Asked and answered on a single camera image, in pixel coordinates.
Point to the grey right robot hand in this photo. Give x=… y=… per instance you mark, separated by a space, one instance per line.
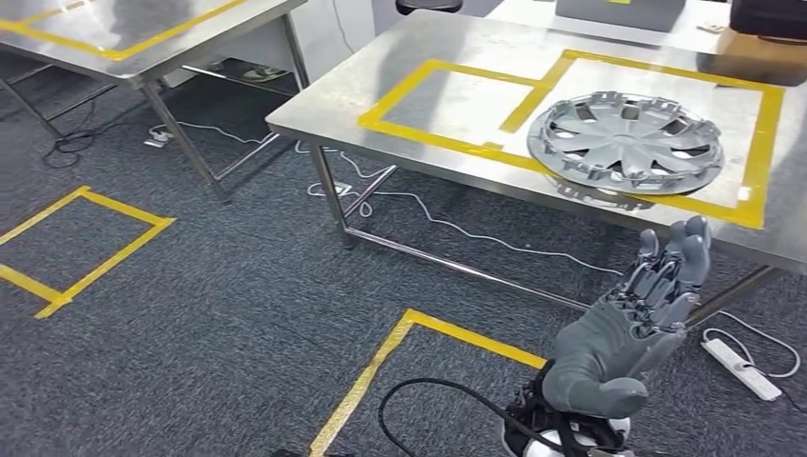
x=605 y=359

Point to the silver plastic wheel hubcap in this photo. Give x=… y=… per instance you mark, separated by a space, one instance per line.
x=624 y=145

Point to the steel workbench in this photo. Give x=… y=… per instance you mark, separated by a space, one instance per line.
x=328 y=107
x=189 y=19

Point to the long white power strip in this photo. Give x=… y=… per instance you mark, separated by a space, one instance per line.
x=741 y=369

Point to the yellow tape double rectangle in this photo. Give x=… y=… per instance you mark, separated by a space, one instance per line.
x=441 y=141

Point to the grey laptop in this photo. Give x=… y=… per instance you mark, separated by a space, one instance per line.
x=621 y=12

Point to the black carrying case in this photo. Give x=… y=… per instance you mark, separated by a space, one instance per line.
x=769 y=16

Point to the black round stool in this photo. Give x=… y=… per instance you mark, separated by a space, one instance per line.
x=429 y=5

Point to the white side desk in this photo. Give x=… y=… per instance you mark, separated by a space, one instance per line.
x=328 y=25

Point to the right wrist camera unit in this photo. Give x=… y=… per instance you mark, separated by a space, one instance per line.
x=536 y=403

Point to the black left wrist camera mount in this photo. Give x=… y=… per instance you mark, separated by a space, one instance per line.
x=284 y=453

